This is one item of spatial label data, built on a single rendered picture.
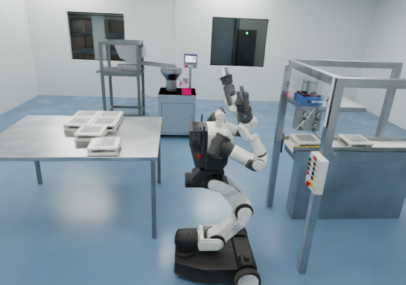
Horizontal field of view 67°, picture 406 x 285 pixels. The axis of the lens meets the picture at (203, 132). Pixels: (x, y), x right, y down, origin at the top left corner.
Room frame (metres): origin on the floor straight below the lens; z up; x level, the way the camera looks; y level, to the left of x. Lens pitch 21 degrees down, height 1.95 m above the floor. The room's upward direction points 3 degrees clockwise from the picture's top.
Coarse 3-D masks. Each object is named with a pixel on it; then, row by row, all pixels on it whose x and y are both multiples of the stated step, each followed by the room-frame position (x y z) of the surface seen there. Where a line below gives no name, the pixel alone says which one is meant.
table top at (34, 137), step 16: (16, 128) 2.82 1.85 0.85; (32, 128) 2.84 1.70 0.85; (48, 128) 2.86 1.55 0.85; (64, 128) 2.88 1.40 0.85; (128, 128) 2.96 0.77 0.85; (144, 128) 2.98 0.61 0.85; (160, 128) 3.00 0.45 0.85; (0, 144) 2.41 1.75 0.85; (16, 144) 2.43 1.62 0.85; (32, 144) 2.44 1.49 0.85; (48, 144) 2.46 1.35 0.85; (64, 144) 2.47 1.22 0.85; (80, 144) 2.49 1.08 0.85; (128, 144) 2.53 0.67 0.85; (144, 144) 2.55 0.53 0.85; (0, 160) 2.17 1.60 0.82; (16, 160) 2.18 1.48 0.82; (32, 160) 2.19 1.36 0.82; (48, 160) 2.21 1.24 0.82; (64, 160) 2.22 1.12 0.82; (80, 160) 2.23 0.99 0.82; (96, 160) 2.25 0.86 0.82; (112, 160) 2.26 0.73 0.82; (128, 160) 2.27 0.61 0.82; (144, 160) 2.29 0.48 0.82
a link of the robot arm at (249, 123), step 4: (252, 116) 1.70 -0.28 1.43; (240, 120) 1.69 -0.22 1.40; (244, 120) 1.68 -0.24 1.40; (248, 120) 1.68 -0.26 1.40; (252, 120) 1.72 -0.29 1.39; (256, 120) 1.75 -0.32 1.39; (244, 124) 1.70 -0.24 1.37; (248, 124) 1.70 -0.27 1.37; (252, 124) 1.72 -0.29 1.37; (248, 128) 1.70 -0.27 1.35
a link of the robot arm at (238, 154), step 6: (234, 150) 1.75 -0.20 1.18; (240, 150) 1.75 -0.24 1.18; (228, 156) 1.76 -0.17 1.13; (234, 156) 1.74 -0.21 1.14; (240, 156) 1.73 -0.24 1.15; (246, 156) 1.73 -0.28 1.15; (252, 156) 1.74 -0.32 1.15; (240, 162) 1.74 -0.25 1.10; (246, 162) 1.72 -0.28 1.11; (252, 162) 1.71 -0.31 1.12; (258, 162) 1.69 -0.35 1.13; (264, 162) 1.69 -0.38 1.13; (252, 168) 1.71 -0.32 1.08; (258, 168) 1.69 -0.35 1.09; (264, 168) 1.69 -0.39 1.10
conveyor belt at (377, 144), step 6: (288, 144) 2.81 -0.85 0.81; (336, 144) 2.85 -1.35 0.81; (378, 144) 2.90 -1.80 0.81; (384, 144) 2.91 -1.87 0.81; (390, 144) 2.92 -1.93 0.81; (396, 144) 2.93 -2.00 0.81; (402, 144) 2.94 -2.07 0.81; (312, 150) 2.69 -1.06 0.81; (318, 150) 2.69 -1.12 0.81; (336, 150) 2.71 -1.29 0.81; (342, 150) 2.71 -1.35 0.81; (348, 150) 2.72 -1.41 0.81; (354, 150) 2.72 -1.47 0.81; (360, 150) 2.73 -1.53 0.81; (366, 150) 2.74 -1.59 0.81
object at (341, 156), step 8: (288, 152) 2.82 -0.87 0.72; (296, 152) 2.66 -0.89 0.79; (304, 152) 2.66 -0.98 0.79; (336, 152) 2.69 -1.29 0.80; (344, 152) 2.70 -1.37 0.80; (352, 152) 2.71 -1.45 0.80; (360, 152) 2.71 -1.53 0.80; (368, 152) 2.72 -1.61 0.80; (376, 152) 2.73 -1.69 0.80; (384, 152) 2.73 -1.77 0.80; (392, 152) 2.74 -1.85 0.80; (400, 152) 2.75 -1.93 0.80; (296, 160) 2.66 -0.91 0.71; (304, 160) 2.66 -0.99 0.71; (336, 160) 2.69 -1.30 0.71; (344, 160) 2.70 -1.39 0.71; (352, 160) 2.71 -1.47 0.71; (360, 160) 2.71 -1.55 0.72; (368, 160) 2.72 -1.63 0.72; (376, 160) 2.73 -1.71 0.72; (384, 160) 2.74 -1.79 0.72; (392, 160) 2.74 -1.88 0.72; (400, 160) 2.75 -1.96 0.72
